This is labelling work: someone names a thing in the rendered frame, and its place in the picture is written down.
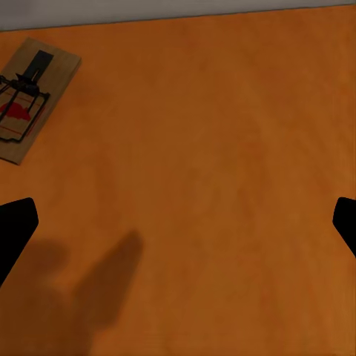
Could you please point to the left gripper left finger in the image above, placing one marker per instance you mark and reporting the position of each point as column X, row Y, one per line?
column 18, row 220

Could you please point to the mousetrap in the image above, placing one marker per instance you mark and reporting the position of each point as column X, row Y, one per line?
column 31, row 85

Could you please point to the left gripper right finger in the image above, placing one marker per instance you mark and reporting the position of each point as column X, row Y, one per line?
column 344, row 220

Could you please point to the cabinet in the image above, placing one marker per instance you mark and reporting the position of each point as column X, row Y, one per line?
column 185, row 184

